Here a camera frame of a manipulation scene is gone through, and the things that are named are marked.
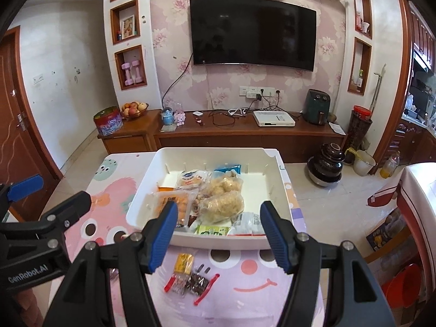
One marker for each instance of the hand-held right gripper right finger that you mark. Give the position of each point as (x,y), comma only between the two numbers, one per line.
(277,238)

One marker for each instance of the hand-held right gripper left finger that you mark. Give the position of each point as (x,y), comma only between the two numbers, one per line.
(163,235)

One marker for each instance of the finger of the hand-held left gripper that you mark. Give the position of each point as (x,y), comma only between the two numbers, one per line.
(73,207)
(24,184)

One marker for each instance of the silver white snack bag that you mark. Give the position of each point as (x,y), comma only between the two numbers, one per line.
(247,224)

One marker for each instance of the brown snack packet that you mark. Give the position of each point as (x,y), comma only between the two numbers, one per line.
(196,207)

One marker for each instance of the orange edged snack packet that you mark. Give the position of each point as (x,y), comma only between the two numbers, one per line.
(167,188)

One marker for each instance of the green snack packet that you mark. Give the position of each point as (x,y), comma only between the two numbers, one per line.
(213,231)

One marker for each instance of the white plastic storage bin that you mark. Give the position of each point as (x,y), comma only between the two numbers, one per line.
(262,190)

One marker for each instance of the white packet blue logo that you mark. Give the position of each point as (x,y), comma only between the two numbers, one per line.
(192,179)

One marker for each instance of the clear bag of puffed snacks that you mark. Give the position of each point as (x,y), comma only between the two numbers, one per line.
(221,207)
(224,184)

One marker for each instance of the blue snack packet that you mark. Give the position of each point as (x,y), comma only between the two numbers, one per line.
(226,169)

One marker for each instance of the person's left hand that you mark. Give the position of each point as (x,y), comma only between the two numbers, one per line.
(29,305)

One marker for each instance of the small yellow packet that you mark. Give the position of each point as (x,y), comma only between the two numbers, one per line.
(184,263)

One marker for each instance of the brown wooden door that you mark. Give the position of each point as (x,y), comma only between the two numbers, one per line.
(20,143)

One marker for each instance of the small red-ended packet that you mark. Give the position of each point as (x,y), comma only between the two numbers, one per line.
(174,284)
(199,285)

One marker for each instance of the pink printed tablecloth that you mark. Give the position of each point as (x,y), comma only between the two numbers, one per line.
(245,279)

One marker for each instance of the brown ceramic jar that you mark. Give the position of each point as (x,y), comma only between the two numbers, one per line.
(326,165)

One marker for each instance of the round red tin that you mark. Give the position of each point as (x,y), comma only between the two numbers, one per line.
(108,121)

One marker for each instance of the wooden television cabinet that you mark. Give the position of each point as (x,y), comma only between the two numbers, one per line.
(238,139)

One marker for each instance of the printed cardboard box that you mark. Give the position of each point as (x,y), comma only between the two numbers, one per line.
(388,231)

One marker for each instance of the white plastic bucket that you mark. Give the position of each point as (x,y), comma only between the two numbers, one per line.
(364,164)

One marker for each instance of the bowl of fruit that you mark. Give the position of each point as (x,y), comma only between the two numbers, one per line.
(134,110)

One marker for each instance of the blue snow globe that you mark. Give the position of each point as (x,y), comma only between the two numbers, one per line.
(168,117)

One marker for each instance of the white set-top box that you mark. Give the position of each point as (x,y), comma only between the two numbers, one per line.
(274,118)

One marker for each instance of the pink toy figure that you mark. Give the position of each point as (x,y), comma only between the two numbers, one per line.
(180,115)

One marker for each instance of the white paper sheet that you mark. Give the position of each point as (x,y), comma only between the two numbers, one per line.
(336,128)

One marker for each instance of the yellow oil bottle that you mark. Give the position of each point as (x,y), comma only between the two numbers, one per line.
(389,167)

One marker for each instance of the red plastic basin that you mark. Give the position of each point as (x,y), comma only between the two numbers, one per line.
(403,288)

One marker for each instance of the tall dark vase red lid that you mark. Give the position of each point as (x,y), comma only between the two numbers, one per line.
(360,129)

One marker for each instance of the dark green air fryer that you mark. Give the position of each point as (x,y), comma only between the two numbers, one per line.
(316,107)

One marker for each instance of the red white cloth cover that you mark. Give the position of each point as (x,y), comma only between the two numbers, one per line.
(419,190)

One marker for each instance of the green bottle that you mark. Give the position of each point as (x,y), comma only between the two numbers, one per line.
(360,79)

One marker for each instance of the white mop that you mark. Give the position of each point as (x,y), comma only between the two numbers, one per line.
(377,87)

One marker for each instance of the framed picture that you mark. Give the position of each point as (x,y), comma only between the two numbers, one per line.
(128,26)

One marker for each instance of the white cup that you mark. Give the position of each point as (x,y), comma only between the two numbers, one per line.
(364,27)

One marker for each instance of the white wall outlet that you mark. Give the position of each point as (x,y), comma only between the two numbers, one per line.
(248,91)

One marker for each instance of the black wall television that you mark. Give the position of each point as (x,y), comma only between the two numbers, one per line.
(253,34)

